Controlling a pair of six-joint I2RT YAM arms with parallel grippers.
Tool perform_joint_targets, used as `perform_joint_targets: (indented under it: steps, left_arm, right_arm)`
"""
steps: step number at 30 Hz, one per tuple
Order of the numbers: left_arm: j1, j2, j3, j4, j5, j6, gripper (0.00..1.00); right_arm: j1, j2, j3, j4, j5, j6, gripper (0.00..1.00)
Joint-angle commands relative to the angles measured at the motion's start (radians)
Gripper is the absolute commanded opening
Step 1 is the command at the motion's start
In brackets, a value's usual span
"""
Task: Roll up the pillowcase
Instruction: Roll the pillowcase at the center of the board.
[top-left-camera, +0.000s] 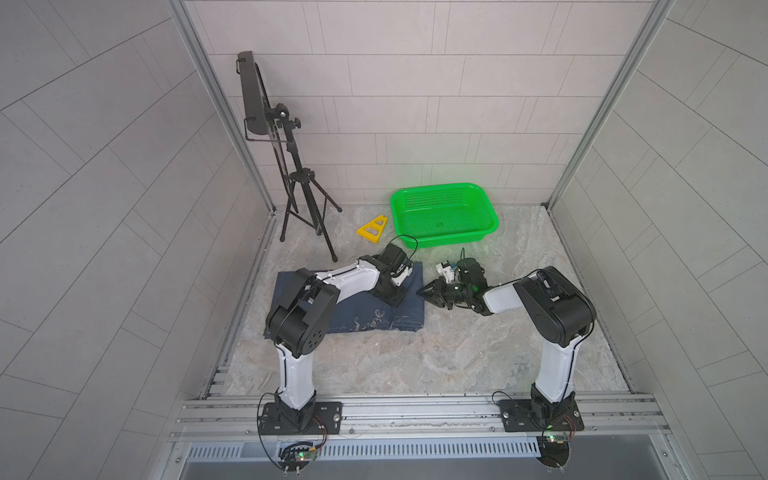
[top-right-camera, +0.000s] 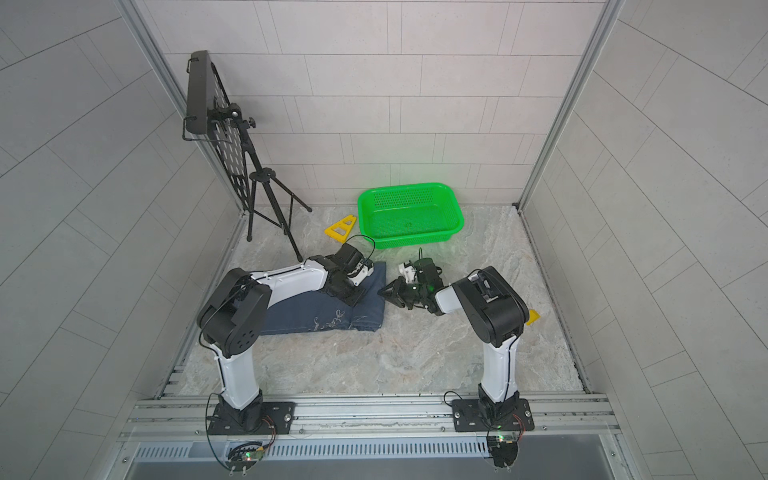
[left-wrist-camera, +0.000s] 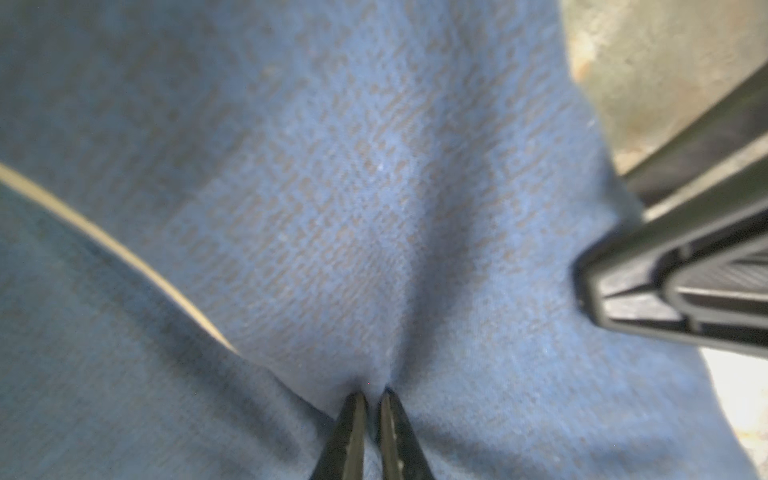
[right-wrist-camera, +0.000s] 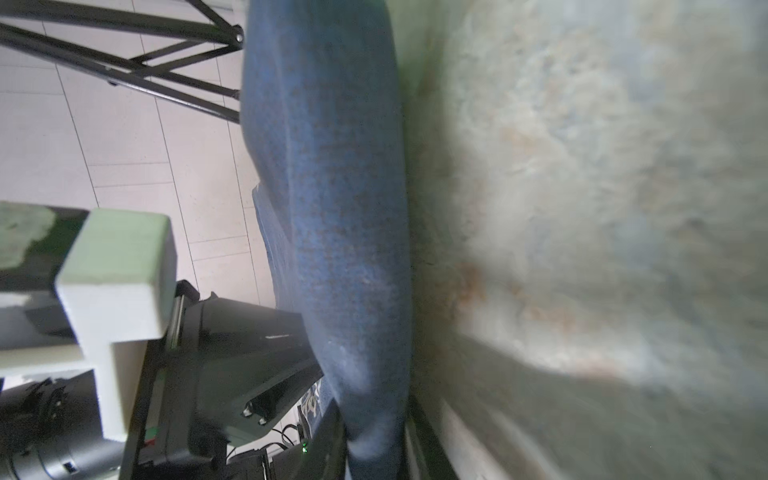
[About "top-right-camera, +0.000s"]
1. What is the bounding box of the dark blue whale pillowcase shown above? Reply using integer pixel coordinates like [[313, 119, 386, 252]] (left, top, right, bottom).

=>
[[260, 261, 387, 335]]

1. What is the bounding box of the yellow triangular plastic piece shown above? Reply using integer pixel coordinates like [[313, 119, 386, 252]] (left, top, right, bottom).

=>
[[324, 215, 357, 244]]

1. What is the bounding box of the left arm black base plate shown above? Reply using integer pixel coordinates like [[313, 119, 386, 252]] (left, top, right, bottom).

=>
[[206, 401, 296, 436]]

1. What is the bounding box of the green plastic basket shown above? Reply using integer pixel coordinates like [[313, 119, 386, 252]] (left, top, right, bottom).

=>
[[358, 183, 464, 250]]

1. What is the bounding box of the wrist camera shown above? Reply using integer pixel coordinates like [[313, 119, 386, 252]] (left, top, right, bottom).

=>
[[333, 243, 374, 286], [398, 257, 444, 289]]

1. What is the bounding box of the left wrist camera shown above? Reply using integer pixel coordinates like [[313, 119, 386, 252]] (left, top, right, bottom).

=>
[[333, 243, 374, 286]]

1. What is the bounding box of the left green circuit board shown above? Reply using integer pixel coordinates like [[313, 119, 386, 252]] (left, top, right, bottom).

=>
[[227, 441, 265, 476]]

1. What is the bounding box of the black tripod stand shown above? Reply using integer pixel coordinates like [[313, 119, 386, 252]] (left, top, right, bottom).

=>
[[231, 104, 312, 262]]

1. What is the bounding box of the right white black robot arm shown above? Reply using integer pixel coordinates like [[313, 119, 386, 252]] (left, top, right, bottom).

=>
[[378, 258, 531, 422]]

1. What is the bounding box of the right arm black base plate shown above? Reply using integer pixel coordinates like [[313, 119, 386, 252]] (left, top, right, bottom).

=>
[[449, 398, 535, 433]]

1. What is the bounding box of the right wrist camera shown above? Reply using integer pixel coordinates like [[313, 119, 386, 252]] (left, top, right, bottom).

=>
[[398, 257, 444, 289]]

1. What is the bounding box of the black perforated panel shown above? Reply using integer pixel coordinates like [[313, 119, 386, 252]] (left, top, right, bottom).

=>
[[182, 50, 250, 210]]

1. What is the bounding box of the green circuit board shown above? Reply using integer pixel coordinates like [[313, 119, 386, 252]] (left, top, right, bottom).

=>
[[486, 434, 519, 469], [227, 441, 265, 476]]

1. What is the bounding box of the right green circuit board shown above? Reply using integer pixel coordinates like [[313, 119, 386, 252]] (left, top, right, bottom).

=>
[[486, 434, 519, 469]]

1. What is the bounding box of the small yellow flat piece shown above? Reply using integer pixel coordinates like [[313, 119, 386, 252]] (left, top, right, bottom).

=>
[[526, 310, 540, 326]]

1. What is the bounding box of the aluminium rail frame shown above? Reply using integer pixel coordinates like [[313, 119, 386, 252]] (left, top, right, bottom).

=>
[[105, 393, 632, 479]]

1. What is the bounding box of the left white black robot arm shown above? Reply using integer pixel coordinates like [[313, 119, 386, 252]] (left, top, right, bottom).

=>
[[197, 255, 374, 413]]

